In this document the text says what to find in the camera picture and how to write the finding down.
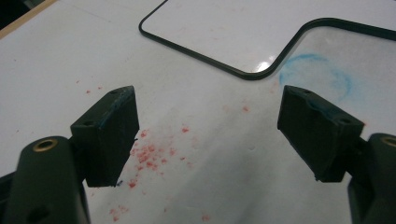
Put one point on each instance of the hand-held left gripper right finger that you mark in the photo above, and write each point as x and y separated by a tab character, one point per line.
317	137

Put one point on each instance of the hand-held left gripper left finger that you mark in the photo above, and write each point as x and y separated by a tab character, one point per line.
109	140

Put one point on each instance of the white table cover sheet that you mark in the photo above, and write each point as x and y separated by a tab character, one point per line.
218	186

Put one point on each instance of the wooden table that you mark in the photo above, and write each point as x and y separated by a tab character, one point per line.
28	16

